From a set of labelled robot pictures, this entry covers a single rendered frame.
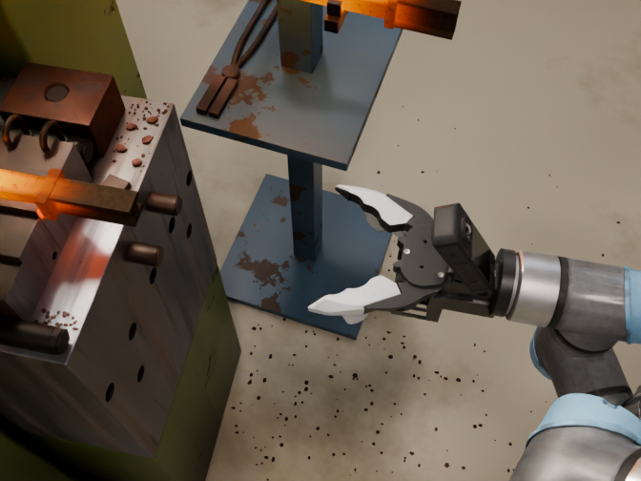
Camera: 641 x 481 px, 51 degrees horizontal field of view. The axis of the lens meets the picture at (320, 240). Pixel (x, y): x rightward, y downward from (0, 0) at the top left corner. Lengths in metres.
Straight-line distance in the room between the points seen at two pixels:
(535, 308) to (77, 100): 0.59
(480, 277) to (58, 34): 0.70
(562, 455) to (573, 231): 1.55
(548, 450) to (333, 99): 0.83
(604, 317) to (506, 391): 1.05
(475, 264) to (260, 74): 0.69
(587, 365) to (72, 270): 0.59
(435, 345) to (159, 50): 1.32
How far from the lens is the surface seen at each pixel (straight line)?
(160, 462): 1.25
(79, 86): 0.92
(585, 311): 0.72
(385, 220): 0.72
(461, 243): 0.63
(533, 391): 1.77
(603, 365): 0.80
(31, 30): 1.02
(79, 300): 0.82
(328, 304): 0.67
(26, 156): 0.85
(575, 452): 0.49
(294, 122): 1.17
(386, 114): 2.14
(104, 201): 0.76
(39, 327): 0.78
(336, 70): 1.25
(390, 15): 0.95
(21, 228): 0.80
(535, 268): 0.71
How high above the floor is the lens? 1.61
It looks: 60 degrees down
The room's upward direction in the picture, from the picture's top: straight up
